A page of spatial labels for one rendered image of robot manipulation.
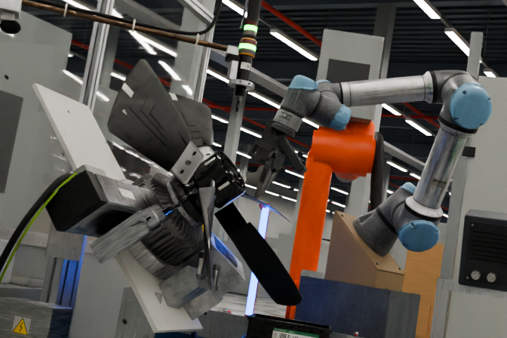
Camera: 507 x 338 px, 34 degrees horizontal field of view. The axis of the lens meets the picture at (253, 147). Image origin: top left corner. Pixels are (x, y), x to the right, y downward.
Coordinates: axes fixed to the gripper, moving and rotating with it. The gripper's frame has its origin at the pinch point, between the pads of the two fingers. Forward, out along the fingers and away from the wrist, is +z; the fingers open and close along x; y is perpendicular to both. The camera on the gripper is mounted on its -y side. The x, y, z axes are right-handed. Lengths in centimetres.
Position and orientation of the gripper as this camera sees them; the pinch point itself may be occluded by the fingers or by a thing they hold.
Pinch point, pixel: (259, 195)
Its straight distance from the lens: 235.0
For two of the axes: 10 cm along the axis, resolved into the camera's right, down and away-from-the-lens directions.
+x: -3.2, -1.9, -9.3
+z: -4.3, 9.0, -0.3
